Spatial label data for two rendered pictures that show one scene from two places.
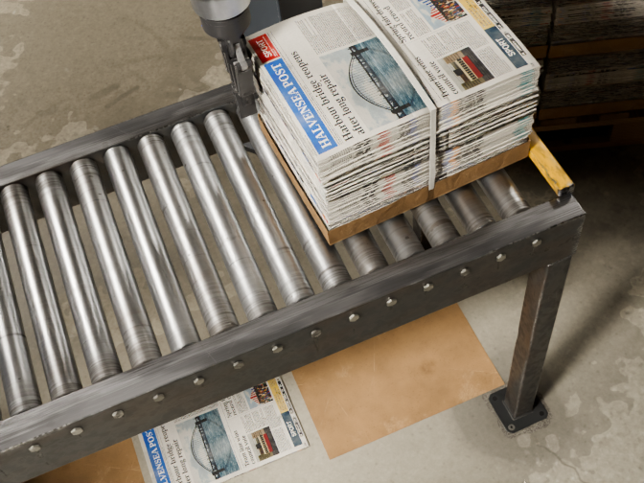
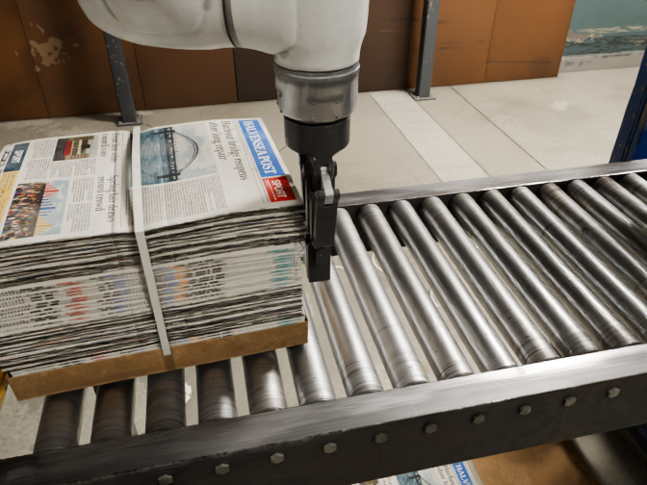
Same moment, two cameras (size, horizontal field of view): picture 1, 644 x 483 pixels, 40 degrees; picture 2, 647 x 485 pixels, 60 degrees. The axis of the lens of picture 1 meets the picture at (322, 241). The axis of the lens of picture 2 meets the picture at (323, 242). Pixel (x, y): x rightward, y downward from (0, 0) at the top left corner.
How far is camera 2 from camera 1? 175 cm
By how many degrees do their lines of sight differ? 89
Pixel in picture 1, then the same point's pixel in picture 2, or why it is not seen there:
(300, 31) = (225, 197)
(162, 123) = (443, 386)
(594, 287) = not seen: outside the picture
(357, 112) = (206, 133)
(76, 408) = (478, 182)
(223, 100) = (353, 403)
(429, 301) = not seen: hidden behind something
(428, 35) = (81, 175)
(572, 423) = not seen: hidden behind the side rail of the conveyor
